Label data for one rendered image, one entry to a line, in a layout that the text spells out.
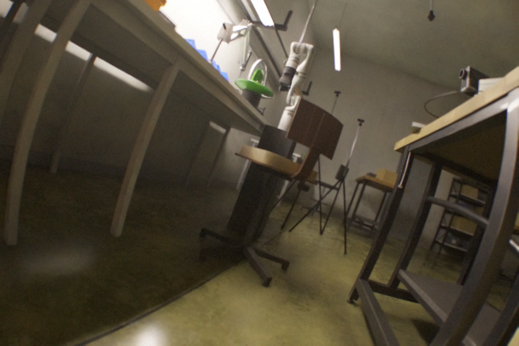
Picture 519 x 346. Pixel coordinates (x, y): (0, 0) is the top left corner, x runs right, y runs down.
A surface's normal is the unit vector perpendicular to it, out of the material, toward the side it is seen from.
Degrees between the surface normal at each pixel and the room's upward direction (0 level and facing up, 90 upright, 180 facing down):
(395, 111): 90
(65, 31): 90
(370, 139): 90
